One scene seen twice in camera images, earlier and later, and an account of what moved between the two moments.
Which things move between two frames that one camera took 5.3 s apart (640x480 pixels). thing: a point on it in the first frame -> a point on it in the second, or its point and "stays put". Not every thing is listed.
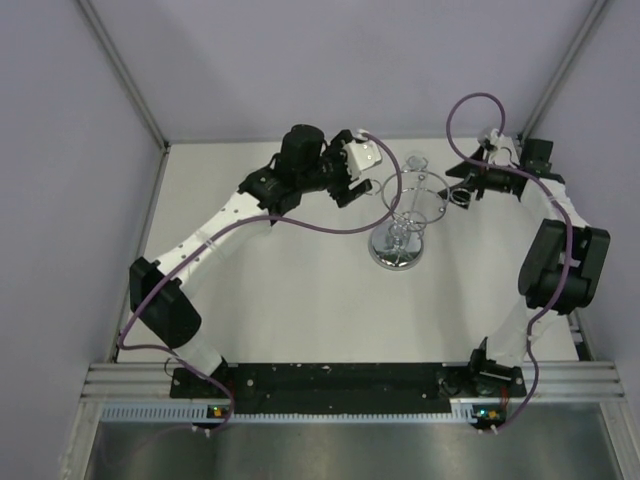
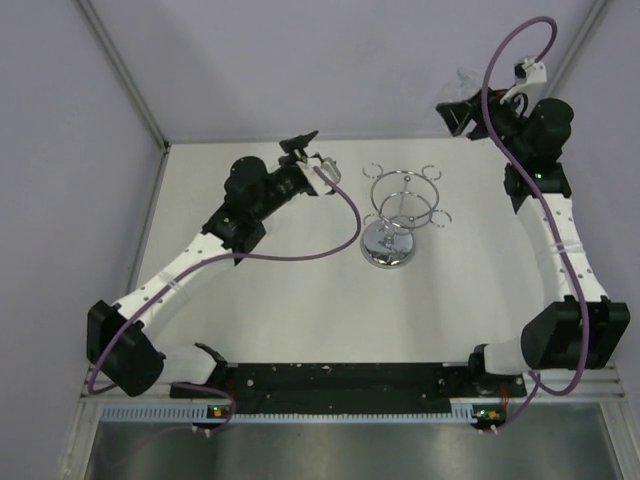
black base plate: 339,388 stays put
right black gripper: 475,176 -> 459,115
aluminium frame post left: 121,70 stays put
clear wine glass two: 416,163 -> 464,88
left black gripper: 342,195 -> 295,147
